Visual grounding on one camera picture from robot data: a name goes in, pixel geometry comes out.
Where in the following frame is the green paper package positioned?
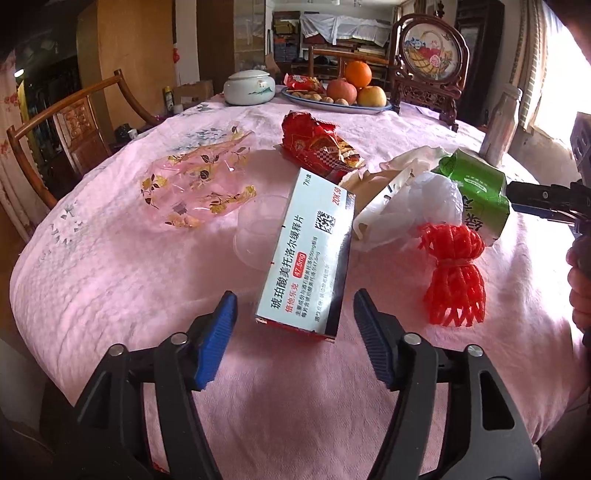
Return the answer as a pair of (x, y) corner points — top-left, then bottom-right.
(431, 148), (511, 245)

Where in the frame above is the beige paper packaging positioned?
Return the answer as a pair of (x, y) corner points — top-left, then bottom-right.
(339, 147), (451, 243)

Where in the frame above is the red snack wrapper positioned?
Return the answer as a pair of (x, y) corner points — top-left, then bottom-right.
(279, 111), (368, 183)

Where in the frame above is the carved wooden chair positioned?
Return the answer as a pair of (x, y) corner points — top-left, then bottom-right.
(307, 44), (393, 85)

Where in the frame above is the red foam fruit net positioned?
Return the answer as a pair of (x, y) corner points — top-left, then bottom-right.
(416, 222), (486, 328)

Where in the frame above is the red snack bag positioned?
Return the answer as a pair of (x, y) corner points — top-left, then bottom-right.
(283, 73), (326, 93)

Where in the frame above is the pink floral curtain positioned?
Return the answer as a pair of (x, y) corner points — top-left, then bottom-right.
(0, 51), (56, 241)

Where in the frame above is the pink tablecloth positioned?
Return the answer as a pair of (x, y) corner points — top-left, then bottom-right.
(9, 90), (587, 468)

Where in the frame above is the cardboard box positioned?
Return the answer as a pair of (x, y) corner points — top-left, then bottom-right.
(173, 80), (214, 108)

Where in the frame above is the person's right hand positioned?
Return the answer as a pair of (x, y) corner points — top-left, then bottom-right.
(566, 250), (591, 331)

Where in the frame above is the white ceramic lidded jar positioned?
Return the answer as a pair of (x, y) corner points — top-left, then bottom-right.
(224, 69), (276, 106)

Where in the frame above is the white dust cloth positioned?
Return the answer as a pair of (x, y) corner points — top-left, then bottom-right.
(300, 13), (393, 47)

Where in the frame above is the pink floral plastic wrapper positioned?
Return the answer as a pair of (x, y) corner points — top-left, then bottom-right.
(141, 121), (258, 229)

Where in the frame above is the glass door cabinet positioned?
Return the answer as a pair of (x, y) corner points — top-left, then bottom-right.
(233, 0), (274, 71)

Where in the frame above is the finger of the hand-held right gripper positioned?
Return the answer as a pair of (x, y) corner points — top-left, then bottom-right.
(506, 181), (578, 206)
(513, 203), (583, 228)

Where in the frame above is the orange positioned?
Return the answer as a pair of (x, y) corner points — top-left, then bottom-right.
(345, 61), (373, 88)

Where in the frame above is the round embroidered table screen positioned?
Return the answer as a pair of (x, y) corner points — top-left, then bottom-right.
(388, 14), (471, 132)

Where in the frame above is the beige window curtain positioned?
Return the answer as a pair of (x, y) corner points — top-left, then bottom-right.
(516, 0), (557, 131)

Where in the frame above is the curved back wooden chair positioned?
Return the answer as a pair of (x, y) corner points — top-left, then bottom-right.
(7, 69), (160, 210)

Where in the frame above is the blue rimmed fruit plate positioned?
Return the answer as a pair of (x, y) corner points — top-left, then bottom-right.
(281, 85), (393, 114)

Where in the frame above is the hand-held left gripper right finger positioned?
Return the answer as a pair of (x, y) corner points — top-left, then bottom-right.
(353, 289), (542, 480)

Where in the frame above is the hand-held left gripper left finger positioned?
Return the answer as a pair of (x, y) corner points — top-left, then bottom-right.
(60, 290), (239, 480)

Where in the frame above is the white medicine box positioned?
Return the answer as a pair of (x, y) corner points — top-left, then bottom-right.
(252, 167), (358, 343)

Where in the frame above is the yellow apple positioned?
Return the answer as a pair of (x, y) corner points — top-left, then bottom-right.
(356, 86), (387, 108)

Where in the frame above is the red apple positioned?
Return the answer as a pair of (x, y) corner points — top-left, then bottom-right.
(326, 78), (358, 104)

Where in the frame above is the white plastic bag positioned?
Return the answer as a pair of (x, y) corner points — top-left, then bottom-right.
(353, 171), (465, 252)

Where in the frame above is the pile of walnuts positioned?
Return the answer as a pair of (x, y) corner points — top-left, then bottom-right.
(288, 91), (352, 106)

